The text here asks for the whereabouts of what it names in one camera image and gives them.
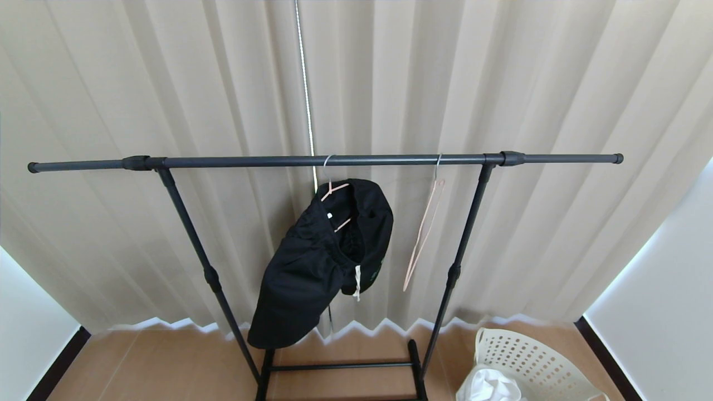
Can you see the beige curtain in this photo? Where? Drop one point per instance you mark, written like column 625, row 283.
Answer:
column 167, row 83

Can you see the white laundry basket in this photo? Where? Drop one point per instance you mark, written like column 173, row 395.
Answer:
column 535, row 356

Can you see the black clothes rack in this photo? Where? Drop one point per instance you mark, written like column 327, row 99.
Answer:
column 250, row 161

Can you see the white garment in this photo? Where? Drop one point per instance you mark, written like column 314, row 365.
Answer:
column 490, row 387

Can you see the pink clothes hanger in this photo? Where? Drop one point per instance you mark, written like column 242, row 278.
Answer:
column 426, row 223
column 328, row 192

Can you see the black garment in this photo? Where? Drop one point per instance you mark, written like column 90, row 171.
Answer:
column 301, row 278

